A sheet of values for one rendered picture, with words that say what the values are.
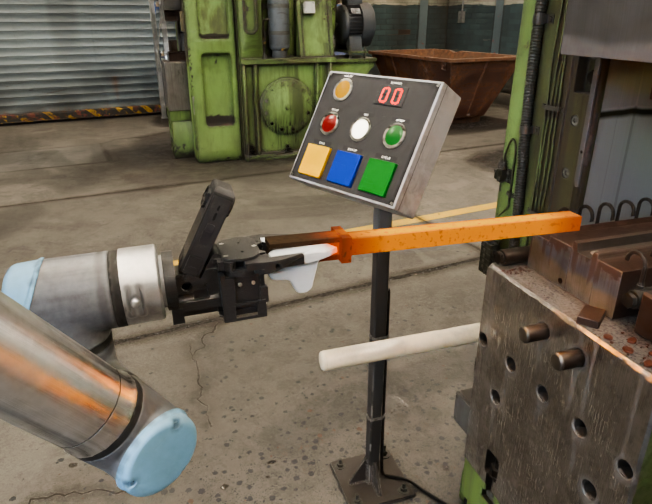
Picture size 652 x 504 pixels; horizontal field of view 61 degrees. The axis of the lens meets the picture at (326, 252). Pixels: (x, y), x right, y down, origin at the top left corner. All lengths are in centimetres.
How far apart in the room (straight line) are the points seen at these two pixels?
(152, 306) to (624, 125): 89
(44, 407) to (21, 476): 157
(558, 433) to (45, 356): 75
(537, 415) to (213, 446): 125
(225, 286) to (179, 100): 513
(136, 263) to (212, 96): 496
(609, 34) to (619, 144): 33
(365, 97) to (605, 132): 51
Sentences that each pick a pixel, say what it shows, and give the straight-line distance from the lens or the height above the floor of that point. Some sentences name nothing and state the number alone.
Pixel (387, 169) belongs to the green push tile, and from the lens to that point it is 119.
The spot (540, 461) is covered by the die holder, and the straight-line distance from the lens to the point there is 105.
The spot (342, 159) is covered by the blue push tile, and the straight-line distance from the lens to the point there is 128.
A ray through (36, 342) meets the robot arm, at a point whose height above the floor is 108.
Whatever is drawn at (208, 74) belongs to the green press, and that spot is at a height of 81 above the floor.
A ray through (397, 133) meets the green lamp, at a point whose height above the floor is 110.
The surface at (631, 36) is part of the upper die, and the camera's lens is 87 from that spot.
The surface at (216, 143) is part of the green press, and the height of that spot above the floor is 18.
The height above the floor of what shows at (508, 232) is 105.
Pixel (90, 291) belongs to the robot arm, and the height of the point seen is 105.
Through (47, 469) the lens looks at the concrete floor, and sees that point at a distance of 209.
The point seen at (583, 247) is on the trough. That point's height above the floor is 99.
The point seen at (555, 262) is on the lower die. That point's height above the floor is 95.
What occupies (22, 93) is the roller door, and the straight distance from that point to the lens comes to 849.
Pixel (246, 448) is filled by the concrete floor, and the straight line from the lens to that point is 198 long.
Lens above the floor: 133
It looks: 23 degrees down
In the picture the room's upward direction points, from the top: straight up
